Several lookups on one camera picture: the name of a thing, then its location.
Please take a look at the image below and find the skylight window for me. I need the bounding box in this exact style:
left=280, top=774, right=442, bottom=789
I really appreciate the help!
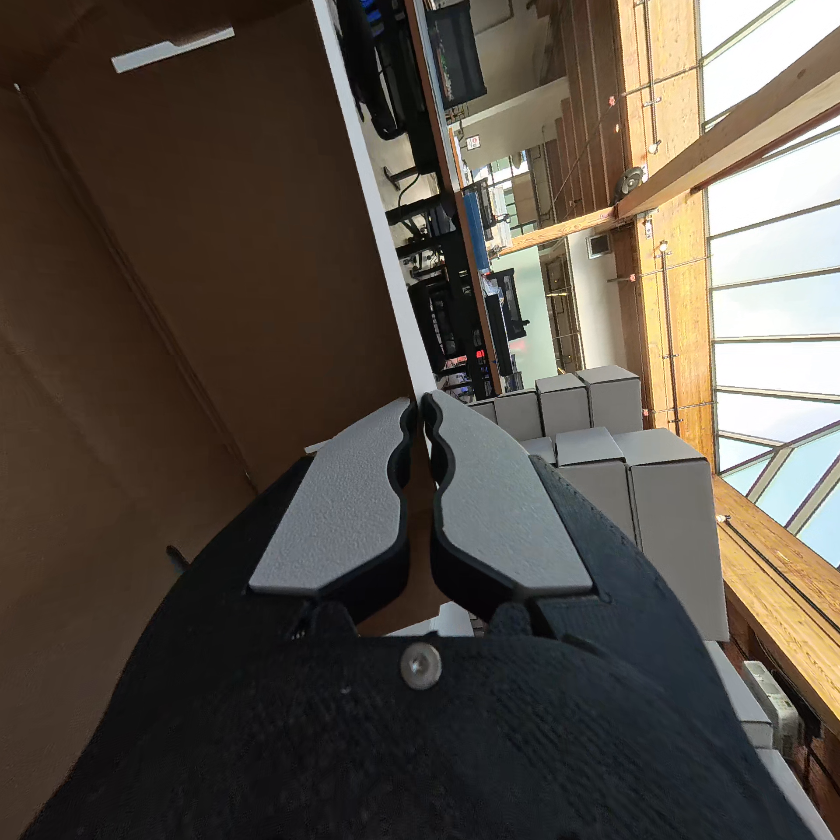
left=696, top=0, right=840, bottom=568

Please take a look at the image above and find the wooden ceiling beam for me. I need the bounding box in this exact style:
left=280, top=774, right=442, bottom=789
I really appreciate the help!
left=495, top=29, right=840, bottom=258

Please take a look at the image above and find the white wall box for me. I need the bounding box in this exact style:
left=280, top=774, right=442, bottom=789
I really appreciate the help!
left=743, top=659, right=805, bottom=752

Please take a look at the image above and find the long wooden-edged desk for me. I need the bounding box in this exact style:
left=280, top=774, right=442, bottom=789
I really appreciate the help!
left=402, top=0, right=506, bottom=398

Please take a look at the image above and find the wooden window ledge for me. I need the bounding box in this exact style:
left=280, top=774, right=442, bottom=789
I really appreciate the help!
left=712, top=476, right=840, bottom=739

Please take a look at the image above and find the black office chair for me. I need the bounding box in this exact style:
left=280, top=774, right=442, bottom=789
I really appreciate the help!
left=407, top=272, right=476, bottom=398
left=338, top=0, right=427, bottom=142

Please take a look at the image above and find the stack of white folded boxes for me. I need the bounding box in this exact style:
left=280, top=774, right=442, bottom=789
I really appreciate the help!
left=459, top=364, right=834, bottom=840

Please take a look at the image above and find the white cardboard box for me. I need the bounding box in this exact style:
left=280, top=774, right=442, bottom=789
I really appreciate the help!
left=0, top=0, right=473, bottom=840

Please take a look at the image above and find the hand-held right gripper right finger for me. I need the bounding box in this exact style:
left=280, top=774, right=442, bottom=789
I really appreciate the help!
left=420, top=389, right=595, bottom=624

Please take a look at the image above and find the blue-topped table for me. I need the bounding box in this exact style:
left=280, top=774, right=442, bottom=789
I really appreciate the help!
left=462, top=184, right=493, bottom=273

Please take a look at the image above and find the black computer monitor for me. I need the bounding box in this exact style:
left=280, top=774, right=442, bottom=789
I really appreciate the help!
left=425, top=0, right=488, bottom=109

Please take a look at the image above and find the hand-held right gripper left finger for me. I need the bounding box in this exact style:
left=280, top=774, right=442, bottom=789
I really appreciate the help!
left=248, top=395, right=421, bottom=624

